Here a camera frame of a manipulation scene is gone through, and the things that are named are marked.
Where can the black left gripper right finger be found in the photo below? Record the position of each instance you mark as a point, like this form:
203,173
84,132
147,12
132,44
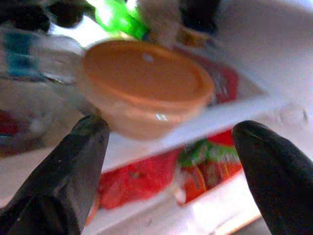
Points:
278,176

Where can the green plastic bottle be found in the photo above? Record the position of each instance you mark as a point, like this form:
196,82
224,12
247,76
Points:
117,19

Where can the big red food pack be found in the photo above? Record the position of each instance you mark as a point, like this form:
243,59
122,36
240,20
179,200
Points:
137,178

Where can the tomato print green pack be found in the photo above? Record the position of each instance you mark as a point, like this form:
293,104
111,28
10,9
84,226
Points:
210,169

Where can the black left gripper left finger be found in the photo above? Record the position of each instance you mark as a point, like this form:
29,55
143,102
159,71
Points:
61,176

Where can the flat red food packet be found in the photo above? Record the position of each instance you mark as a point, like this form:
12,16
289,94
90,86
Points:
220,76

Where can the white fridge shelf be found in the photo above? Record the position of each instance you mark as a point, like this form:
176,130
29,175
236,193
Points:
220,120

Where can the orange round lidded container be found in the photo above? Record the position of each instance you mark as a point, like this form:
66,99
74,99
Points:
146,83

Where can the white soft packet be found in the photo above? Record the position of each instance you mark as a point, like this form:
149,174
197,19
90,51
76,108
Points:
159,22

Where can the clear bottle teal label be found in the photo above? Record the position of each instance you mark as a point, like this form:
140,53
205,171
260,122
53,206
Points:
29,58

